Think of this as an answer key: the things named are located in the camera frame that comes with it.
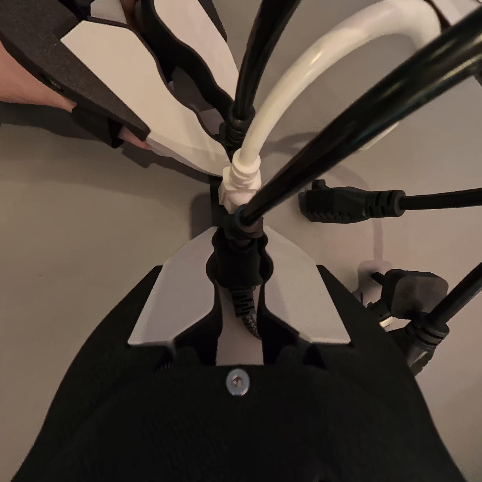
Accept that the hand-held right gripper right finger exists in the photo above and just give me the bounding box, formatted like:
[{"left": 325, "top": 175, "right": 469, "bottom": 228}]
[{"left": 258, "top": 228, "right": 351, "bottom": 345}]

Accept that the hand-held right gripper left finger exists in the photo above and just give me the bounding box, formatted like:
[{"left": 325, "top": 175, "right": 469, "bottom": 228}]
[{"left": 127, "top": 227, "right": 223, "bottom": 346}]

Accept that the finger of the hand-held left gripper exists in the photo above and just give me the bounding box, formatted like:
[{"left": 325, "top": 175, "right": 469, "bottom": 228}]
[
  {"left": 60, "top": 19, "right": 232, "bottom": 177},
  {"left": 139, "top": 0, "right": 243, "bottom": 130}
]

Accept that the long black power cable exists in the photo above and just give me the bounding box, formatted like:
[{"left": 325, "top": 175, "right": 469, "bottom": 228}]
[{"left": 219, "top": 0, "right": 482, "bottom": 377}]

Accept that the black power strip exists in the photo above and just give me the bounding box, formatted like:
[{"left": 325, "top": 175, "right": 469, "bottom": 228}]
[{"left": 209, "top": 124, "right": 266, "bottom": 290}]

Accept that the white power cable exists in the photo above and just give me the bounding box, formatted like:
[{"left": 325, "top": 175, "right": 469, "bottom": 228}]
[{"left": 218, "top": 0, "right": 443, "bottom": 217}]

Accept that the braided power strip cord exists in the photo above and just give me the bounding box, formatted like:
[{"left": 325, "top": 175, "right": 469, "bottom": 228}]
[{"left": 233, "top": 269, "right": 449, "bottom": 341}]

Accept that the short black power cable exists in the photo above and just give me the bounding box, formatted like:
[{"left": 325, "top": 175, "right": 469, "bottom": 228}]
[{"left": 222, "top": 11, "right": 482, "bottom": 242}]

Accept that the person's left hand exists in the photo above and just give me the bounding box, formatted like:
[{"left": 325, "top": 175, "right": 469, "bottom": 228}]
[{"left": 0, "top": 38, "right": 151, "bottom": 151}]

